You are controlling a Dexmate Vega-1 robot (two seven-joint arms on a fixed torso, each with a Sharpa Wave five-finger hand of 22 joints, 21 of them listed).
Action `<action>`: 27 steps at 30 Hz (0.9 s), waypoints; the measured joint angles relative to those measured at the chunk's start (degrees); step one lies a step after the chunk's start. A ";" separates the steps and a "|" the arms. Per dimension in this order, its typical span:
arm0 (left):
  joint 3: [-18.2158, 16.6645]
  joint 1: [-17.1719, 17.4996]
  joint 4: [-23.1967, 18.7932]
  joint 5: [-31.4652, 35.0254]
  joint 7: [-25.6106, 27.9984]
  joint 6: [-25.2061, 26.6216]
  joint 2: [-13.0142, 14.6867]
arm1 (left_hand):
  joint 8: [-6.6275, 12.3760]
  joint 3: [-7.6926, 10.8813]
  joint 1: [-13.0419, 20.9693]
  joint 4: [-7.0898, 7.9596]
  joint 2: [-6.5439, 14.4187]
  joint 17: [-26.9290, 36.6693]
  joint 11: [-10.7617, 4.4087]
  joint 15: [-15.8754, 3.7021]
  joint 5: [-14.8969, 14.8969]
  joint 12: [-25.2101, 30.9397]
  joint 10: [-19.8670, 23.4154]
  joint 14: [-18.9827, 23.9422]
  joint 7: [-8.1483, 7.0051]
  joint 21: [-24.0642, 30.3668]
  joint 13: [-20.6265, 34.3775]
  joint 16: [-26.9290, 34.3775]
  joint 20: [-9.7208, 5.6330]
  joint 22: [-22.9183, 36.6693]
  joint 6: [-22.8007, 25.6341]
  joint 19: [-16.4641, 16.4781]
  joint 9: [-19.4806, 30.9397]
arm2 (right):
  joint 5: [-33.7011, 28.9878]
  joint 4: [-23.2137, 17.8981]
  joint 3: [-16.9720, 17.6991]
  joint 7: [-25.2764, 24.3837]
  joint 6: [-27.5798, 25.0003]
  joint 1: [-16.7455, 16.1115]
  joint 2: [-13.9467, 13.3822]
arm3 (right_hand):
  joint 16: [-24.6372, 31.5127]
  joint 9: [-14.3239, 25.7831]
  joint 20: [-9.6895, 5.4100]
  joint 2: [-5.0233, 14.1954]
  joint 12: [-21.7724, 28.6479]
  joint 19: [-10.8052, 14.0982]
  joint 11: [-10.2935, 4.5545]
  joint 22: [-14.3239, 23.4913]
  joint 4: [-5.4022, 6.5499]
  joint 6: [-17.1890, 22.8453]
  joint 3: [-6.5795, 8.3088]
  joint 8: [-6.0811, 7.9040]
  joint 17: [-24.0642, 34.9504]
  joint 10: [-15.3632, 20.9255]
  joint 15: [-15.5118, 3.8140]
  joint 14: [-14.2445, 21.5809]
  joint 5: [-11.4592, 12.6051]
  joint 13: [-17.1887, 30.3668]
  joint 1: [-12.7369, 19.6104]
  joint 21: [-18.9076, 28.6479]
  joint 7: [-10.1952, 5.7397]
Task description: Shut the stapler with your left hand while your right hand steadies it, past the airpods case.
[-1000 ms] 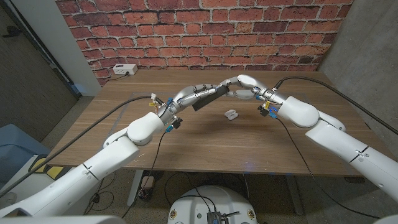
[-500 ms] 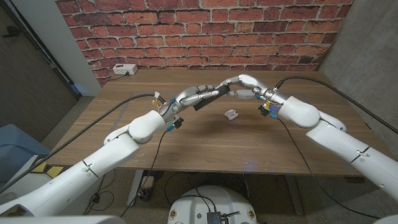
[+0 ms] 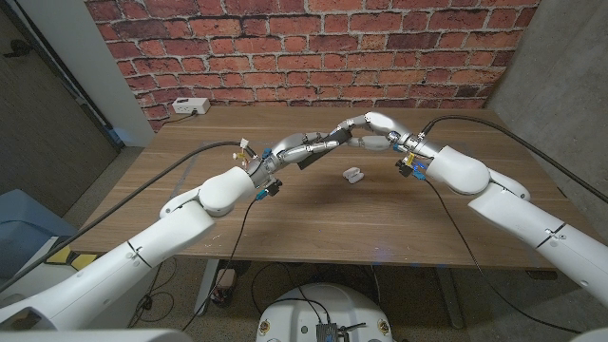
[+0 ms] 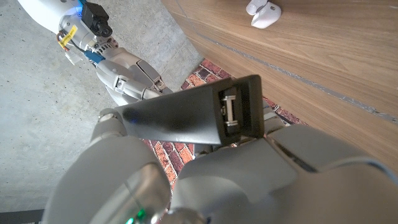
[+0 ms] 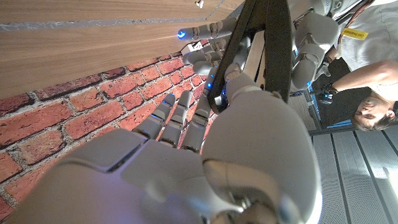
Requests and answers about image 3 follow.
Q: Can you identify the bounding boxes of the blue padded seat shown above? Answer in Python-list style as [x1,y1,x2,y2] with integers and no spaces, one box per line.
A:
[0,188,80,279]

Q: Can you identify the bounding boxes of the grey metal table leg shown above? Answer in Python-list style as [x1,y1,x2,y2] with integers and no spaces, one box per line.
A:
[434,266,465,330]
[193,258,222,317]

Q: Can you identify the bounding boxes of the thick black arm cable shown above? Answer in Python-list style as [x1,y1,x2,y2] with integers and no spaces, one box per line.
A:
[0,140,257,294]
[417,115,608,204]

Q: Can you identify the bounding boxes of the black power strip cord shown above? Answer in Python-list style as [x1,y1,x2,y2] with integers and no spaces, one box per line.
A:
[161,111,199,127]

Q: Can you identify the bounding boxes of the white airpods case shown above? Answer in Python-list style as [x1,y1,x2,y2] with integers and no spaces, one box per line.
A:
[342,166,366,185]

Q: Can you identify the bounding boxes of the beige box with wires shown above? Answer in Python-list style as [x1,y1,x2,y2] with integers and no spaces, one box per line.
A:
[211,268,238,305]

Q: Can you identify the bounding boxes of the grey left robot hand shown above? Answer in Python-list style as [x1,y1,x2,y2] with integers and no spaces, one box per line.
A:
[244,131,342,189]

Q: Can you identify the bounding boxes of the grey tape outline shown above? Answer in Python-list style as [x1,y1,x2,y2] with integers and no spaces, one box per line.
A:
[168,140,523,255]

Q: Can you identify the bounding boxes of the small grey electronics box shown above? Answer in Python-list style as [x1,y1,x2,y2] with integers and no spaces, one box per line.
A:
[316,322,339,342]

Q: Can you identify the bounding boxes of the black door handle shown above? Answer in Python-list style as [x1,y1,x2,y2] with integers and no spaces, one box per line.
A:
[3,38,33,59]

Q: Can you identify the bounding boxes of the white floor platform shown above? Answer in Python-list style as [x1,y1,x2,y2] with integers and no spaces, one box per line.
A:
[0,236,161,332]

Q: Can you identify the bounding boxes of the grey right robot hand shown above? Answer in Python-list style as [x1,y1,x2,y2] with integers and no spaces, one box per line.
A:
[330,111,443,170]

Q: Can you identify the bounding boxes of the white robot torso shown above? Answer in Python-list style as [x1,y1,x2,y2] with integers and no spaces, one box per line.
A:
[256,283,394,342]

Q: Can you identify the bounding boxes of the white power strip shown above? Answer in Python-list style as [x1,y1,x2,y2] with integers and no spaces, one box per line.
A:
[171,97,212,116]

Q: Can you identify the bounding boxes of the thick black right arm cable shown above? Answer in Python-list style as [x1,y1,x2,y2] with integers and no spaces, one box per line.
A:
[417,115,608,204]

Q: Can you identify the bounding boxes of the red brick printed backdrop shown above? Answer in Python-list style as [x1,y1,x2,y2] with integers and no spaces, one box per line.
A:
[85,0,542,133]

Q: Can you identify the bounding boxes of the dark grey door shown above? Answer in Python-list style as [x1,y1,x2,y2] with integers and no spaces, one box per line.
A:
[0,9,120,218]

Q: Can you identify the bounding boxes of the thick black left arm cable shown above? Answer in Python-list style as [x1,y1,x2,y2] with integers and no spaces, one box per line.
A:
[0,140,257,294]

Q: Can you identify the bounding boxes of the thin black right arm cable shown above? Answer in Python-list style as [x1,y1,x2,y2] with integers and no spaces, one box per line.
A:
[424,178,583,334]

